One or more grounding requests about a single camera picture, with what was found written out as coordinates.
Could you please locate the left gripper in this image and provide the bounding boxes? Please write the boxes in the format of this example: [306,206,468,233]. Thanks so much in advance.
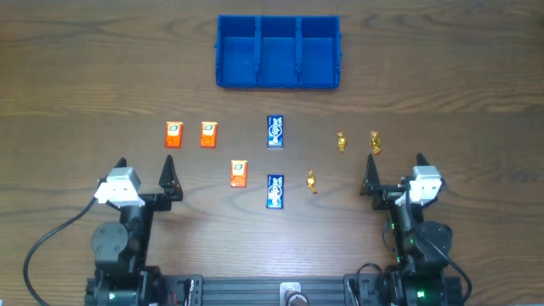
[98,154,184,213]

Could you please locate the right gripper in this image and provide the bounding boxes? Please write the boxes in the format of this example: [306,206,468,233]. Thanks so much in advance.
[360,152,431,212]

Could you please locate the orange candy box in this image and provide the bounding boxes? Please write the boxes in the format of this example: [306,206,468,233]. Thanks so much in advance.
[229,159,249,189]
[199,121,218,150]
[164,121,184,150]

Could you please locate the blue candy pack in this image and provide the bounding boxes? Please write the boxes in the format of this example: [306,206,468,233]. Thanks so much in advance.
[266,173,286,210]
[266,115,285,149]

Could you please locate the blue tray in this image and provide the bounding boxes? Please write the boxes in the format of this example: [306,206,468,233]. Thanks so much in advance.
[214,14,343,90]

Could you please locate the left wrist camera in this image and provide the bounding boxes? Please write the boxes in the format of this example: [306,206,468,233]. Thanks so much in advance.
[93,166,146,209]

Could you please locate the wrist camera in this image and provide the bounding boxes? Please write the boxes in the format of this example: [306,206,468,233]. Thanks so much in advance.
[394,165,445,207]
[93,166,146,209]

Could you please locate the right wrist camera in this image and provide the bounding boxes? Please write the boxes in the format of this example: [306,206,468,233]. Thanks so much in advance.
[394,165,445,207]

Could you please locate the black cable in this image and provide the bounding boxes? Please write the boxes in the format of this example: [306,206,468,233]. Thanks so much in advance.
[22,195,99,306]
[424,235,473,305]

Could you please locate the mounting rail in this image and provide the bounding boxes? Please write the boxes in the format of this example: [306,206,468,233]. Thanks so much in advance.
[84,275,464,306]

